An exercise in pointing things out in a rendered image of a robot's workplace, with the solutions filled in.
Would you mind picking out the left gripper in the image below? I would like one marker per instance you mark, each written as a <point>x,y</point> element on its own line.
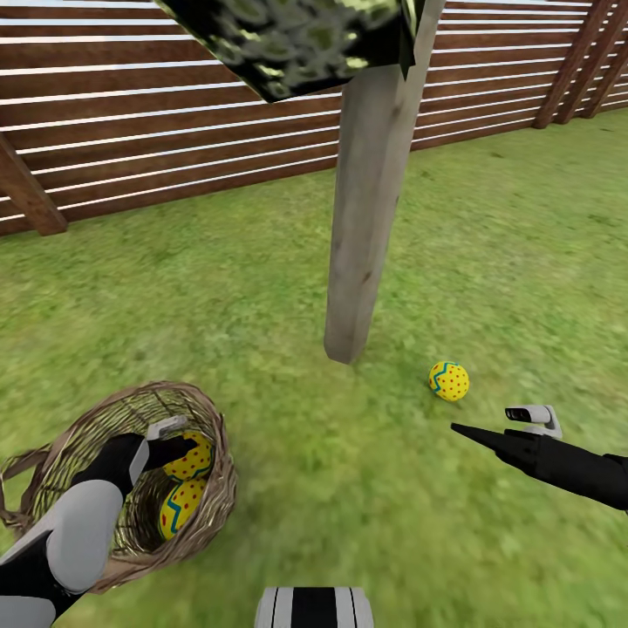
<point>172,449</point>

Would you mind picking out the tree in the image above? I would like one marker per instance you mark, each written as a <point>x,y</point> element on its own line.
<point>379,52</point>

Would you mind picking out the wicker basket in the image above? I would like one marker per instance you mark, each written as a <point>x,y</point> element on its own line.
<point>141,553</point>

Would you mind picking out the robot trunk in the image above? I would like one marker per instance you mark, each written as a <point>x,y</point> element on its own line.
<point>314,607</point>

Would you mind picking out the easter egg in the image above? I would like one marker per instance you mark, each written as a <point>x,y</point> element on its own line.
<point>197,462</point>
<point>177,505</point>
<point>449,380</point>

